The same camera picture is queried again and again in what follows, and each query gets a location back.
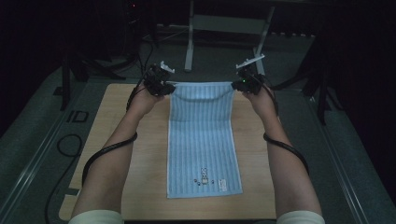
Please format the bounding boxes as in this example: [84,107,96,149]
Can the black floor cables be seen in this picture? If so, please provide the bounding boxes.
[135,38,158,86]

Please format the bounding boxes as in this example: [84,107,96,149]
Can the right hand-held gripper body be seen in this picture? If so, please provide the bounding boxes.
[235,53,266,96]

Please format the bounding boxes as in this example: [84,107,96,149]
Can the person's right hand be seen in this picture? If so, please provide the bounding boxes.
[242,84,278,119]

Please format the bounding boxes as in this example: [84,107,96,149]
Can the dark equipment rack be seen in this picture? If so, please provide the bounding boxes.
[120,0,142,62]

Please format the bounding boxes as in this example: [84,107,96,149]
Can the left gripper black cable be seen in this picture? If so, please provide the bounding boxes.
[81,76,150,189]

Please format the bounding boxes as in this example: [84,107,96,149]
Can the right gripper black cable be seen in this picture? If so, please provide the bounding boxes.
[255,73,310,175]

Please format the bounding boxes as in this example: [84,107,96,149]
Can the white left sleeve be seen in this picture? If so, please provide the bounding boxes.
[67,209,125,224]

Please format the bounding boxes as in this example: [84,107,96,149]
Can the person's left hand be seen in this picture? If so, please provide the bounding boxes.
[126,83,166,119]

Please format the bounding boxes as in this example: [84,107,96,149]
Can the white sleeve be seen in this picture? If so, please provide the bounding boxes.
[67,209,125,224]
[276,210,327,224]

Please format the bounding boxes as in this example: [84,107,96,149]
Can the looped black floor cable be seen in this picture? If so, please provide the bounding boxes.
[44,133,84,224]

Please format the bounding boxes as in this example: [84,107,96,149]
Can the black metal stand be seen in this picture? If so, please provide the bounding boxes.
[269,62,344,126]
[53,50,127,112]

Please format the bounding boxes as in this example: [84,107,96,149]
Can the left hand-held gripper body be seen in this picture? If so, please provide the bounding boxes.
[143,61,176,97]

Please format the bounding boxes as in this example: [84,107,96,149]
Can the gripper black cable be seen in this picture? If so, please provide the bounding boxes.
[81,76,150,189]
[255,73,310,175]

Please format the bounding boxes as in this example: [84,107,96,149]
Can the blue striped towel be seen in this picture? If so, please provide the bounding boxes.
[166,81,244,200]

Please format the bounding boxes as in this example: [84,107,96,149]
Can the white right sleeve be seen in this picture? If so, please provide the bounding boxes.
[276,210,327,224]

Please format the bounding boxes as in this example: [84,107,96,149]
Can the white metal desk frame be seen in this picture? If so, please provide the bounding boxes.
[184,0,276,78]

